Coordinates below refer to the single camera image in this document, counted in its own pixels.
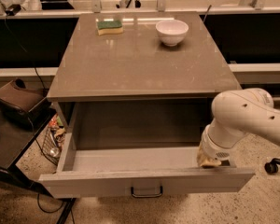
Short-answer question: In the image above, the grey top drawer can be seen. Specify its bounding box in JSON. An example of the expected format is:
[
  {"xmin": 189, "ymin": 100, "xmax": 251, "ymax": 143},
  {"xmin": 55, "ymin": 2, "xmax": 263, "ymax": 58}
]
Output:
[{"xmin": 38, "ymin": 101, "xmax": 256, "ymax": 200}]

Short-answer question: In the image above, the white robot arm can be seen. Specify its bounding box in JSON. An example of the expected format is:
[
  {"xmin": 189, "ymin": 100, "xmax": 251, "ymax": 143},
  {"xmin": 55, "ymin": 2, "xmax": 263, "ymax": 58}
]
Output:
[{"xmin": 197, "ymin": 88, "xmax": 280, "ymax": 167}]

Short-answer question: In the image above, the grey drawer cabinet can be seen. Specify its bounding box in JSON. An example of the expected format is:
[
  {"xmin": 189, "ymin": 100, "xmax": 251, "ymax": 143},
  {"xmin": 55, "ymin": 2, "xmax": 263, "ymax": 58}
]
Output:
[{"xmin": 46, "ymin": 11, "xmax": 243, "ymax": 151}]

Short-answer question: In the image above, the black office chair caster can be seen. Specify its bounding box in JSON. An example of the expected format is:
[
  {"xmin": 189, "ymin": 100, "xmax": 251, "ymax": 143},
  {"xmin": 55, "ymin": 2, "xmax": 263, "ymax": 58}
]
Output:
[{"xmin": 264, "ymin": 158, "xmax": 280, "ymax": 175}]

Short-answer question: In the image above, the white ceramic bowl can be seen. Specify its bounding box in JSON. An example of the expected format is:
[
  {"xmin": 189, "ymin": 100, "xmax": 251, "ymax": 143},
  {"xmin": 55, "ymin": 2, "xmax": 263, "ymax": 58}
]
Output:
[{"xmin": 156, "ymin": 20, "xmax": 189, "ymax": 47}]

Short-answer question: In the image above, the green yellow sponge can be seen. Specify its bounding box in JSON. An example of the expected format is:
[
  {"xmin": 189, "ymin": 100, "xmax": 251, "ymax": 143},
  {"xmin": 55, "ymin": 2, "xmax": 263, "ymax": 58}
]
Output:
[{"xmin": 97, "ymin": 21, "xmax": 123, "ymax": 35}]

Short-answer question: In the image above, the black side cart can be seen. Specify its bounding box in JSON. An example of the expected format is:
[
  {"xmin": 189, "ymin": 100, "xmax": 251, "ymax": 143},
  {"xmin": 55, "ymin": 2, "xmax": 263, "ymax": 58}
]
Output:
[{"xmin": 0, "ymin": 108, "xmax": 76, "ymax": 224}]

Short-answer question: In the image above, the brown box on cart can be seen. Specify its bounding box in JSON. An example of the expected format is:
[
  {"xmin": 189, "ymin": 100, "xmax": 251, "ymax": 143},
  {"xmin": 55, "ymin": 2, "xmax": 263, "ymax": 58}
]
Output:
[{"xmin": 0, "ymin": 78, "xmax": 50, "ymax": 126}]

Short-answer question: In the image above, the black power adapter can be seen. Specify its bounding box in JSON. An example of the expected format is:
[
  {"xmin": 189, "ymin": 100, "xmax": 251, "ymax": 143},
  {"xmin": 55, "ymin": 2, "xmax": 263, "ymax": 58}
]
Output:
[{"xmin": 6, "ymin": 4, "xmax": 21, "ymax": 16}]

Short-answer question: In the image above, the wire basket with snacks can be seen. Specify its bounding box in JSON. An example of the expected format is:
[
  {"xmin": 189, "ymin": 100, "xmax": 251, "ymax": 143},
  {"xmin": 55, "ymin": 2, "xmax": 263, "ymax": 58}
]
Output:
[{"xmin": 41, "ymin": 115, "xmax": 66, "ymax": 165}]

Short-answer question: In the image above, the black floor cable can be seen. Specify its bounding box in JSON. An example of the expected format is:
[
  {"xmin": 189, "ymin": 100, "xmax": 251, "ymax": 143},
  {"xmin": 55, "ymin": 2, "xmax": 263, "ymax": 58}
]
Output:
[{"xmin": 36, "ymin": 192, "xmax": 76, "ymax": 224}]

